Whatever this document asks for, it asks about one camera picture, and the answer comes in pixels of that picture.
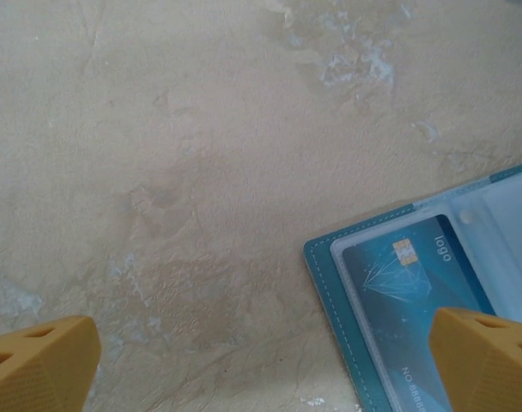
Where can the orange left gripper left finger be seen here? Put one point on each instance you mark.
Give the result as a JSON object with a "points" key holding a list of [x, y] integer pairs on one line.
{"points": [[38, 369]]}

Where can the teal card holder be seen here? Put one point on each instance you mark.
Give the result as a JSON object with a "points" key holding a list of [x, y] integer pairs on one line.
{"points": [[321, 274]]}

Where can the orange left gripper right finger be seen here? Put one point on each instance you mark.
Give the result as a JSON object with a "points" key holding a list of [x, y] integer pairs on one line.
{"points": [[488, 369]]}

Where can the blue diamond print credit card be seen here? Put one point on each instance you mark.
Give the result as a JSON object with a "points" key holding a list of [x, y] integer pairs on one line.
{"points": [[394, 292]]}

